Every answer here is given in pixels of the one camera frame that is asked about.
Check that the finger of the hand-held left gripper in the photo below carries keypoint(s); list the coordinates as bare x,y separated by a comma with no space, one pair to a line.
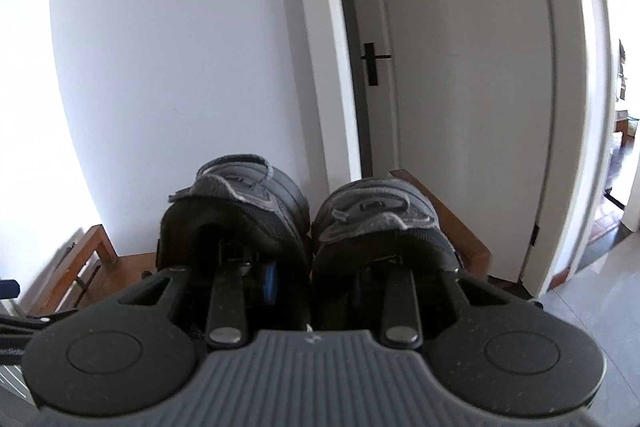
30,322

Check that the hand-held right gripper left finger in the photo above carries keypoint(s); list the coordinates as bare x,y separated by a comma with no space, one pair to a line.
227,307

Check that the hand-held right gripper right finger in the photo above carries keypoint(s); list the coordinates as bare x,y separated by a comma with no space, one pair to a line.
400,302

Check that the grey black sneaker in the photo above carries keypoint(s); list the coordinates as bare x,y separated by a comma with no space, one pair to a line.
380,217
235,207

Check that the wooden shoe rack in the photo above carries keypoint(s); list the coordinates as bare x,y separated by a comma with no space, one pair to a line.
130,267

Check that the black door hinge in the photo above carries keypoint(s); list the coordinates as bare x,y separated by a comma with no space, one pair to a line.
535,235

